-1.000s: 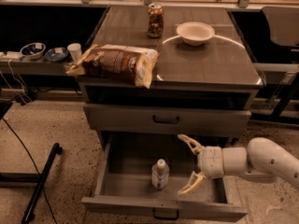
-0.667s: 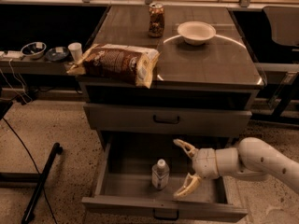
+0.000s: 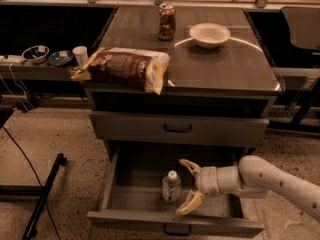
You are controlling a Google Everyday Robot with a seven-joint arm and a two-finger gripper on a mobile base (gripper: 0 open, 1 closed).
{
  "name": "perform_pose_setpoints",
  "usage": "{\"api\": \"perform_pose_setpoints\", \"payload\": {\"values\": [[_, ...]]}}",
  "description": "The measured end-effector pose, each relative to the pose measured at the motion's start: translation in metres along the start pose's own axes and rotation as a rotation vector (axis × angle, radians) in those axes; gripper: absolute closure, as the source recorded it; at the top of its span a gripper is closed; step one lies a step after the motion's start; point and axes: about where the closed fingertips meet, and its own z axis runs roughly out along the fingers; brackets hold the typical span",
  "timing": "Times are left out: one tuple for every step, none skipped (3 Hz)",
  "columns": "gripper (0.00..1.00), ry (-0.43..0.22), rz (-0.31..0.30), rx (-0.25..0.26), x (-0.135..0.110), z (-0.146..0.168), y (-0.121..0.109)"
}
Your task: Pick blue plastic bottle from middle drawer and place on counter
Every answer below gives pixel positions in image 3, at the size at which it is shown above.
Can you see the white paper bowl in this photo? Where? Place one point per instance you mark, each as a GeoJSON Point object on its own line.
{"type": "Point", "coordinates": [209, 35]}

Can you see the white power strip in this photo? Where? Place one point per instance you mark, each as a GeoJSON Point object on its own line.
{"type": "Point", "coordinates": [15, 59]}

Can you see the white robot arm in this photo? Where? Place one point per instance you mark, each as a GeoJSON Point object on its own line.
{"type": "Point", "coordinates": [253, 178]}

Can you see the closed upper drawer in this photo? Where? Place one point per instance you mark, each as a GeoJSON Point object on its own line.
{"type": "Point", "coordinates": [178, 129]}

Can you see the open lower drawer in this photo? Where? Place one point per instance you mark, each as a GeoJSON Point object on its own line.
{"type": "Point", "coordinates": [132, 198]}

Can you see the brown chips bag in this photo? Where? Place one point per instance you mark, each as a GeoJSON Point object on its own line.
{"type": "Point", "coordinates": [139, 69]}

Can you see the white paper cup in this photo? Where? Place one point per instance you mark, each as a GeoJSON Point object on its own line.
{"type": "Point", "coordinates": [80, 53]}

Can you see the dark blue bowl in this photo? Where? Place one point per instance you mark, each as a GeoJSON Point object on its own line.
{"type": "Point", "coordinates": [60, 58]}

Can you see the grey drawer cabinet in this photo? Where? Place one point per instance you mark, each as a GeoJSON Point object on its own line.
{"type": "Point", "coordinates": [233, 80]}

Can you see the clear plastic bottle white cap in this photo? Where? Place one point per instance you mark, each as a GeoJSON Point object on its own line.
{"type": "Point", "coordinates": [171, 186]}

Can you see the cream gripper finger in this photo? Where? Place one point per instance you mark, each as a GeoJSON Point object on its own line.
{"type": "Point", "coordinates": [193, 200]}
{"type": "Point", "coordinates": [193, 168]}

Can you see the grey side shelf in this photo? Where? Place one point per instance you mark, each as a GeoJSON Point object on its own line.
{"type": "Point", "coordinates": [37, 72]}

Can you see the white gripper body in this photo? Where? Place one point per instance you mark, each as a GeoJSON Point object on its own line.
{"type": "Point", "coordinates": [207, 180]}

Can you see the black stand leg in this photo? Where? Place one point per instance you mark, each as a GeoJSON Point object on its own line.
{"type": "Point", "coordinates": [30, 230]}

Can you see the white bowl with dark inside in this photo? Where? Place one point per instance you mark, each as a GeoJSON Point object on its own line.
{"type": "Point", "coordinates": [36, 54]}

